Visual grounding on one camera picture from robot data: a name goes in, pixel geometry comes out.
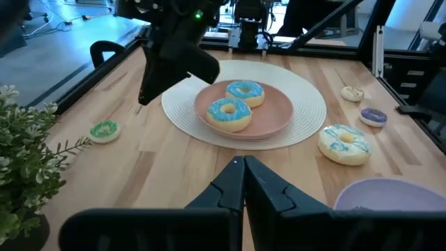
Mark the black chair armrest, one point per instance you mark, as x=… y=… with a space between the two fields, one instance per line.
x=101 y=45

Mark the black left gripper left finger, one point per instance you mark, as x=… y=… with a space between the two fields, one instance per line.
x=216 y=216

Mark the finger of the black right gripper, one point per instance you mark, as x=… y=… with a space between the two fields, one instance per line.
x=198 y=62
x=157 y=73

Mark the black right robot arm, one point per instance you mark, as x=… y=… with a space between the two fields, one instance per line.
x=249 y=31

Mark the white round woven placemat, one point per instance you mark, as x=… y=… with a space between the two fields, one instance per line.
x=306 y=104

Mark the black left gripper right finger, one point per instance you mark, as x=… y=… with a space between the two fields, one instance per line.
x=278 y=216

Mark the pink plate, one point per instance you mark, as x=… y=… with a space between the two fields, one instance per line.
x=271 y=115

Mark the white iced donut blue drizzle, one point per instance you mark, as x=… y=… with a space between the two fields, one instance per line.
x=343 y=155

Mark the black table edge rail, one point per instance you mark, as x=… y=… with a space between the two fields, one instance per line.
x=90 y=80

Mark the small cream donut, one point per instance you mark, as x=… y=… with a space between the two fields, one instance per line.
x=352 y=96

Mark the lavender plate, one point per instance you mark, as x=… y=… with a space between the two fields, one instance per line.
x=390 y=195

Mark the black frame post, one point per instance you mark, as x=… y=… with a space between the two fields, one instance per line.
x=374 y=21

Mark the silver aluminium frame bracket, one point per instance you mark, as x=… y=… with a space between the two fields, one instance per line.
x=378 y=52

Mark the small purple sprinkled donut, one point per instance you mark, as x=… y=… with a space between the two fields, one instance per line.
x=373 y=116

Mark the black plant pot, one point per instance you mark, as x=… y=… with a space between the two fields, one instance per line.
x=28 y=237

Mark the green leafy plant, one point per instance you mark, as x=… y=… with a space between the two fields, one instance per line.
x=24 y=157

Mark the small green iced donut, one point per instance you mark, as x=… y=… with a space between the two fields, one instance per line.
x=104 y=136

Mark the black diagonal frame strut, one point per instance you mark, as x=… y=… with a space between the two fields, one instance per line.
x=324 y=24

